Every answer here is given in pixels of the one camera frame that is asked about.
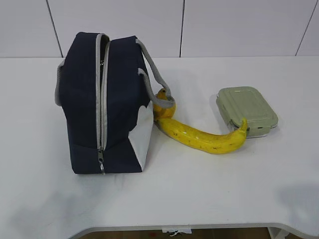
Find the yellow round fruit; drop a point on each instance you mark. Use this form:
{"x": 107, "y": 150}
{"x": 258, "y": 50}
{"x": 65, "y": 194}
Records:
{"x": 160, "y": 112}

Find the yellow banana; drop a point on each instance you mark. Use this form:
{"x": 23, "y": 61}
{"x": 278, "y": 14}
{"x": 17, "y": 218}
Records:
{"x": 207, "y": 142}

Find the navy blue lunch bag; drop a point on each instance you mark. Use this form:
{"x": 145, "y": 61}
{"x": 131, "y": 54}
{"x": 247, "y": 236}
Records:
{"x": 107, "y": 90}

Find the green lidded lunch box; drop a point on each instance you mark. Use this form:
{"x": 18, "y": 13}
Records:
{"x": 235, "y": 103}

